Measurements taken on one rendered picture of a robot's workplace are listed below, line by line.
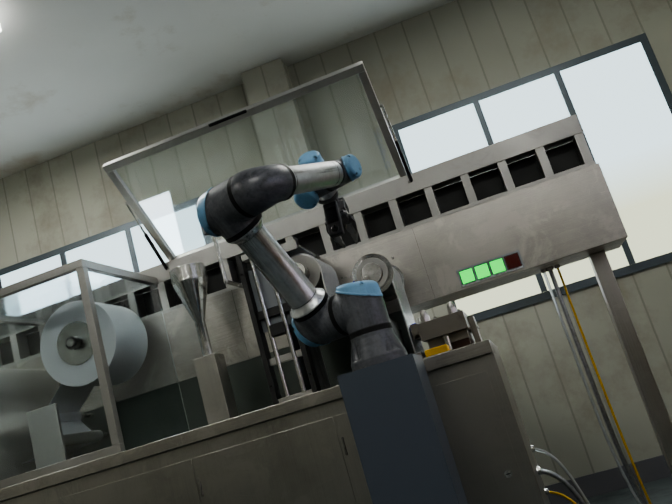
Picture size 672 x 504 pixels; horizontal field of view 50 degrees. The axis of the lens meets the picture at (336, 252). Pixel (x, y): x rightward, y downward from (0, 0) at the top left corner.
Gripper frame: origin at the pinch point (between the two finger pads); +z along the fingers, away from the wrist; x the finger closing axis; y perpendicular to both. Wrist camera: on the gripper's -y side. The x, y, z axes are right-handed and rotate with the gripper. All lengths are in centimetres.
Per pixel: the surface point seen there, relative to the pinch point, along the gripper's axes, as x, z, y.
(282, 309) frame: 29.8, 11.6, -7.4
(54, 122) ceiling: 202, 10, 258
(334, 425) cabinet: 19, 28, -49
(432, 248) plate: -22, 38, 31
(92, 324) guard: 95, -6, -3
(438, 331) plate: -18.1, 32.4, -19.1
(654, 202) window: -146, 161, 158
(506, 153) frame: -61, 21, 51
